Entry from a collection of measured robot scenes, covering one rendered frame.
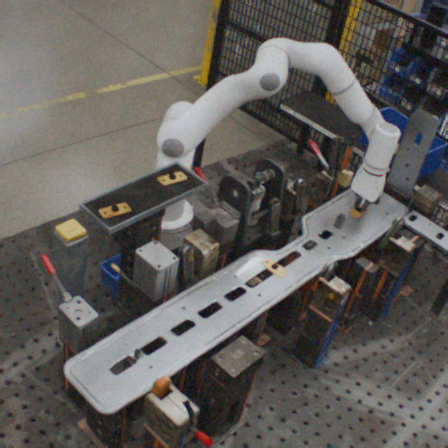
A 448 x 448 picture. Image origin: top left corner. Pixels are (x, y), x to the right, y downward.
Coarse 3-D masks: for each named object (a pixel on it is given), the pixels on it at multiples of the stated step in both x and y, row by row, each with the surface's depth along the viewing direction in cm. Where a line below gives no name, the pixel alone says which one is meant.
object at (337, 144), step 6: (330, 138) 212; (336, 138) 210; (342, 138) 210; (336, 144) 210; (342, 144) 208; (336, 150) 211; (330, 156) 213; (336, 156) 215; (330, 162) 214; (336, 162) 216; (330, 168) 215; (336, 168) 217; (330, 174) 216; (336, 174) 218
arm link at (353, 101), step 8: (352, 88) 183; (360, 88) 185; (336, 96) 185; (344, 96) 184; (352, 96) 184; (360, 96) 185; (344, 104) 186; (352, 104) 185; (360, 104) 186; (368, 104) 187; (344, 112) 190; (352, 112) 187; (360, 112) 187; (368, 112) 188; (376, 112) 199; (352, 120) 191; (360, 120) 189; (368, 120) 201; (376, 120) 201; (368, 128) 203; (368, 136) 204
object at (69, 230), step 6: (66, 222) 163; (72, 222) 163; (60, 228) 161; (66, 228) 161; (72, 228) 162; (78, 228) 162; (60, 234) 160; (66, 234) 159; (72, 234) 160; (78, 234) 160; (66, 240) 159
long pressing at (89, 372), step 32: (352, 192) 225; (384, 192) 229; (320, 224) 207; (352, 224) 210; (384, 224) 213; (256, 256) 190; (320, 256) 194; (352, 256) 198; (192, 288) 174; (224, 288) 177; (256, 288) 179; (288, 288) 181; (160, 320) 164; (192, 320) 166; (224, 320) 168; (96, 352) 152; (128, 352) 154; (160, 352) 155; (192, 352) 157; (96, 384) 144; (128, 384) 146
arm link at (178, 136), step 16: (272, 48) 183; (256, 64) 179; (272, 64) 176; (288, 64) 185; (224, 80) 190; (240, 80) 183; (256, 80) 178; (272, 80) 177; (208, 96) 192; (224, 96) 189; (240, 96) 188; (256, 96) 184; (192, 112) 194; (208, 112) 193; (224, 112) 193; (160, 128) 200; (176, 128) 194; (192, 128) 195; (208, 128) 196; (160, 144) 197; (176, 144) 196; (192, 144) 197
